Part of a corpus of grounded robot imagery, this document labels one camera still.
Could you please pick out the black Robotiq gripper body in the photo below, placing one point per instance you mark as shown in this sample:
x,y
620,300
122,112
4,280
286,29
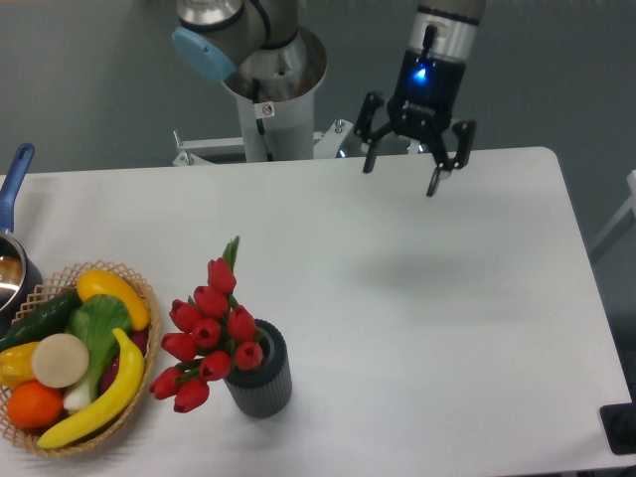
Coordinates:
x,y
421,106

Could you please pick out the red tulip bouquet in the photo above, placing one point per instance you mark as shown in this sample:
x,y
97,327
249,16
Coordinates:
x,y
216,337

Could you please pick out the dark grey ribbed vase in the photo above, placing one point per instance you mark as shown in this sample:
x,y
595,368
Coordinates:
x,y
266,390

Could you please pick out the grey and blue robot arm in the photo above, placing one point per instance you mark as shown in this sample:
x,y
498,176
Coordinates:
x,y
445,29

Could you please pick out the dark red fruit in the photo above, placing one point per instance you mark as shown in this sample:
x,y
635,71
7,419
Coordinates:
x,y
140,339

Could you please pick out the yellow lemon squash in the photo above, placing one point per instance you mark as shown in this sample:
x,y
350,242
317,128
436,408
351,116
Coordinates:
x,y
101,282

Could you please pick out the black device at table edge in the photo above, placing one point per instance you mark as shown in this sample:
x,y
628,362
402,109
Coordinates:
x,y
619,425

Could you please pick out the green bok choy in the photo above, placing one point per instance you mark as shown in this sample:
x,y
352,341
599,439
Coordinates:
x,y
93,323

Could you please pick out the yellow banana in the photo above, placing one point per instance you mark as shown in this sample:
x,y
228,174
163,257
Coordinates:
x,y
106,407

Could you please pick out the green cucumber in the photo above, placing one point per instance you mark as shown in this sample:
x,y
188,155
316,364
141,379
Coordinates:
x,y
45,320

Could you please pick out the beige round disc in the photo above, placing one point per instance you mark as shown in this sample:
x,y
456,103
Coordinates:
x,y
59,361

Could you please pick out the yellow bell pepper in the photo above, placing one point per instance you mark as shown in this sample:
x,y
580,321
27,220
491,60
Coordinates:
x,y
16,366

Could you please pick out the orange fruit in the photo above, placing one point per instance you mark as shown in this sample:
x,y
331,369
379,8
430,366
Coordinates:
x,y
33,405

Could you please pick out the woven wicker basket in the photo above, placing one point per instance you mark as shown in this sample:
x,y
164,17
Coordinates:
x,y
59,283

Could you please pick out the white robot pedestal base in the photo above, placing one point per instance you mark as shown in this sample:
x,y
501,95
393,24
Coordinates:
x,y
274,92

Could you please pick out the white frame at right edge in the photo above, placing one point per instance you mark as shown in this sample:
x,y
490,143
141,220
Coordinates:
x,y
616,227

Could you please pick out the blue handled saucepan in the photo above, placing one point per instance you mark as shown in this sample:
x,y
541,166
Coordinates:
x,y
19,274

